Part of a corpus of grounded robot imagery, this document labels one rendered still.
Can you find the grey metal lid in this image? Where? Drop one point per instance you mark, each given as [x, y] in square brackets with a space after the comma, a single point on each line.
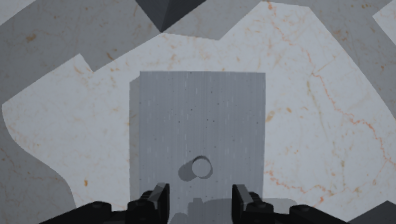
[189, 120]

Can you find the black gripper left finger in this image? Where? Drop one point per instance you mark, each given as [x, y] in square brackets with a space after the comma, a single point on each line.
[99, 212]

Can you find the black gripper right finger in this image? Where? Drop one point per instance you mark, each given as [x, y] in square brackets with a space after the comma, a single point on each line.
[259, 212]

